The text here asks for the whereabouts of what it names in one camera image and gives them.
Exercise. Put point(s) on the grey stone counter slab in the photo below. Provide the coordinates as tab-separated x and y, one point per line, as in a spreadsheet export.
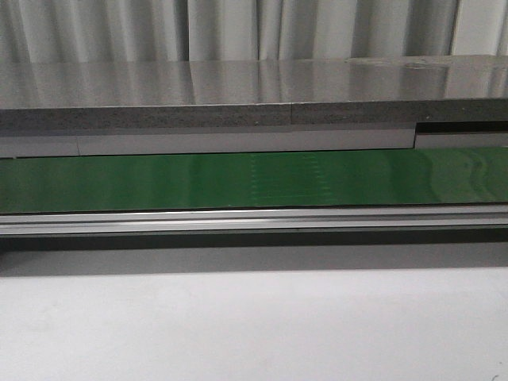
135	95

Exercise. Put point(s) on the green conveyor belt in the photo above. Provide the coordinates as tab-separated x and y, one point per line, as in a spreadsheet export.
254	180

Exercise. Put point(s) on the white pleated curtain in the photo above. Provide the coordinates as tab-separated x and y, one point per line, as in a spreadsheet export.
126	31

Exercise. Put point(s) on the aluminium conveyor side rail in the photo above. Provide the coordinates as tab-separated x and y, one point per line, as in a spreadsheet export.
19	225

